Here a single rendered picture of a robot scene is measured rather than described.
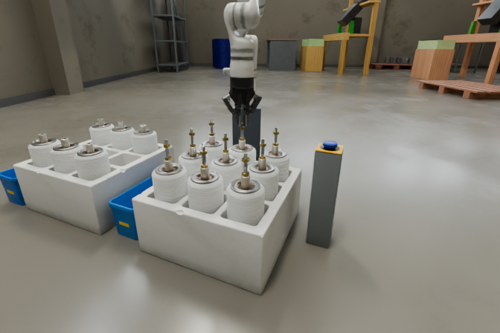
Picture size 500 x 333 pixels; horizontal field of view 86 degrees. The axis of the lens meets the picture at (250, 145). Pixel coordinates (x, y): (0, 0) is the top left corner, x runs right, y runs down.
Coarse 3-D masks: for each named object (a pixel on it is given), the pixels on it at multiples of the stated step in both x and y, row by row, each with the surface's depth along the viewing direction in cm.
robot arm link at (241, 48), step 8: (232, 8) 74; (224, 16) 76; (232, 16) 74; (232, 24) 76; (232, 32) 77; (232, 40) 77; (240, 40) 76; (248, 40) 77; (232, 48) 78; (240, 48) 77; (248, 48) 77; (232, 56) 79; (240, 56) 78; (248, 56) 78
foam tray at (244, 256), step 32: (224, 192) 78; (288, 192) 78; (160, 224) 72; (192, 224) 67; (224, 224) 63; (288, 224) 85; (160, 256) 77; (192, 256) 71; (224, 256) 66; (256, 256) 62; (256, 288) 66
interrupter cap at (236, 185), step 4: (236, 180) 69; (240, 180) 69; (252, 180) 69; (256, 180) 69; (232, 184) 67; (236, 184) 67; (240, 184) 67; (252, 184) 67; (256, 184) 67; (232, 188) 65; (236, 188) 65; (240, 188) 65; (244, 188) 65; (248, 188) 65; (252, 188) 65; (256, 188) 65; (236, 192) 64; (240, 192) 63; (244, 192) 63; (248, 192) 63; (252, 192) 63
